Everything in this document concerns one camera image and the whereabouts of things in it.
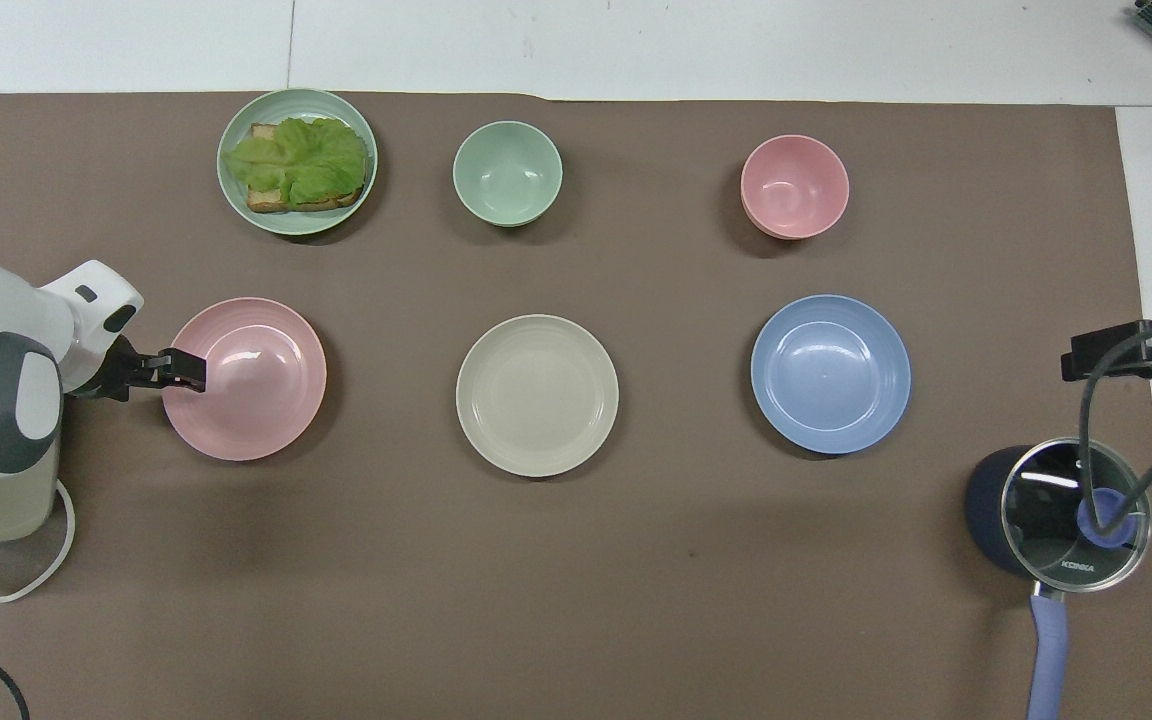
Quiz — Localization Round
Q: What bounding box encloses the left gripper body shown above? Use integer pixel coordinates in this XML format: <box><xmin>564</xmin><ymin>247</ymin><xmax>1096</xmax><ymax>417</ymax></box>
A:
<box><xmin>84</xmin><ymin>336</ymin><xmax>141</xmax><ymax>402</ymax></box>

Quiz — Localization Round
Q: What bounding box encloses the pink plate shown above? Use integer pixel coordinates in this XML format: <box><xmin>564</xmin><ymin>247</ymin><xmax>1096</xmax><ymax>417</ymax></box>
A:
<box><xmin>162</xmin><ymin>297</ymin><xmax>328</xmax><ymax>462</ymax></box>

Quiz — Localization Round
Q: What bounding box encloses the toast slice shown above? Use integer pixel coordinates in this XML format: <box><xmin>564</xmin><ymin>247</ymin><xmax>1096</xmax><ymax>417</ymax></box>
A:
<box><xmin>246</xmin><ymin>123</ymin><xmax>367</xmax><ymax>213</ymax></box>

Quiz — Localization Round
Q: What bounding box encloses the green plate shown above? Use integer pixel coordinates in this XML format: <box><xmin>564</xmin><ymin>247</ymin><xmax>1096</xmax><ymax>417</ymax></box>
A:
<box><xmin>217</xmin><ymin>88</ymin><xmax>379</xmax><ymax>236</ymax></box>

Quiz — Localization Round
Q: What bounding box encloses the green lettuce leaf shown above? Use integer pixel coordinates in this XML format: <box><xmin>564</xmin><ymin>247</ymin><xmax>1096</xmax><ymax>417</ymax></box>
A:
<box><xmin>224</xmin><ymin>117</ymin><xmax>370</xmax><ymax>206</ymax></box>

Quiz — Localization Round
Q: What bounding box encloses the beige plate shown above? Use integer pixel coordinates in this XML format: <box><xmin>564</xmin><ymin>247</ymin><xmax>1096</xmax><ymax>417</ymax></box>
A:
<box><xmin>455</xmin><ymin>314</ymin><xmax>620</xmax><ymax>478</ymax></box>

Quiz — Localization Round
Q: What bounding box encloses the green bowl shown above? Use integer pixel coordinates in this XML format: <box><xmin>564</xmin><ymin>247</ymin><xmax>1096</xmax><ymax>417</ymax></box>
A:
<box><xmin>452</xmin><ymin>121</ymin><xmax>564</xmax><ymax>228</ymax></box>

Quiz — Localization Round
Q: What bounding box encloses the pink bowl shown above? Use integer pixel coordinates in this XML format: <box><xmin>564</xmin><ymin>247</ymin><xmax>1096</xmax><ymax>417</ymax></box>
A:
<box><xmin>740</xmin><ymin>135</ymin><xmax>850</xmax><ymax>241</ymax></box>

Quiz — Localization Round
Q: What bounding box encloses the blue plate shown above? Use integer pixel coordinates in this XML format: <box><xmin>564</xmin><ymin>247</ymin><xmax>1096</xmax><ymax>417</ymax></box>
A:
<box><xmin>750</xmin><ymin>294</ymin><xmax>912</xmax><ymax>456</ymax></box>

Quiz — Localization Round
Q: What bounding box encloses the dark blue pot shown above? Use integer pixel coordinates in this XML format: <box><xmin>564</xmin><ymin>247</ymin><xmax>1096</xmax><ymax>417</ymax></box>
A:
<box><xmin>964</xmin><ymin>440</ymin><xmax>1152</xmax><ymax>720</ymax></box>

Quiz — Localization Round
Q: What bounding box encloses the glass pot lid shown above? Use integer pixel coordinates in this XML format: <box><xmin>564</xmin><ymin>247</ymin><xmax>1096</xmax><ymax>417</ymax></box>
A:
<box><xmin>999</xmin><ymin>438</ymin><xmax>1152</xmax><ymax>593</ymax></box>

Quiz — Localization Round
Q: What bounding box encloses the white cable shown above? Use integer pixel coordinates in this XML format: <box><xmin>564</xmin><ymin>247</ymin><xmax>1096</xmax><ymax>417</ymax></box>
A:
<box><xmin>0</xmin><ymin>478</ymin><xmax>76</xmax><ymax>604</ymax></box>

